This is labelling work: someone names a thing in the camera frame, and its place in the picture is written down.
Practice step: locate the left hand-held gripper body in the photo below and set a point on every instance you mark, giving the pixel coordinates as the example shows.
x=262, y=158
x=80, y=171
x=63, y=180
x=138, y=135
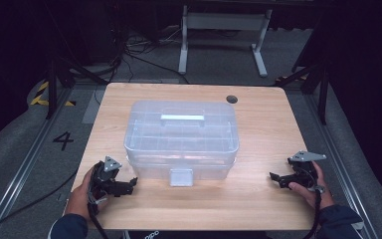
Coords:
x=103, y=181

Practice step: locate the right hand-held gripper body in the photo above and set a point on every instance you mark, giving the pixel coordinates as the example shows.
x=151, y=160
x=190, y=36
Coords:
x=306, y=176

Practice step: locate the clear plastic storage box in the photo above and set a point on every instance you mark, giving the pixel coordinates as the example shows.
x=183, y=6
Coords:
x=182, y=142

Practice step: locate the person's right hand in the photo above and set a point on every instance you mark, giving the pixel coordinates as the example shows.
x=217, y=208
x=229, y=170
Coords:
x=326, y=199

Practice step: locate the person's left hand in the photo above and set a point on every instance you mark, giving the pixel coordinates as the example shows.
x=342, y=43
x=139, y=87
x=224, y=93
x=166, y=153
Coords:
x=78, y=199

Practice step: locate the black tripod stand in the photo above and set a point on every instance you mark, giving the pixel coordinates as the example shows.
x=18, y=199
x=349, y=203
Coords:
x=52, y=86
x=322, y=96

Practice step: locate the yellow and black floor tape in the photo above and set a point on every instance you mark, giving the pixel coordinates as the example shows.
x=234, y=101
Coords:
x=41, y=96

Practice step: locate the metal floor rail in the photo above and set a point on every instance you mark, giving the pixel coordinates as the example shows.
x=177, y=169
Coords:
x=341, y=162
x=23, y=166

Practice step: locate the white metal desk frame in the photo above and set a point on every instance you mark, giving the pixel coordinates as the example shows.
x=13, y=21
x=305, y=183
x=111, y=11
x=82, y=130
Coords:
x=225, y=21

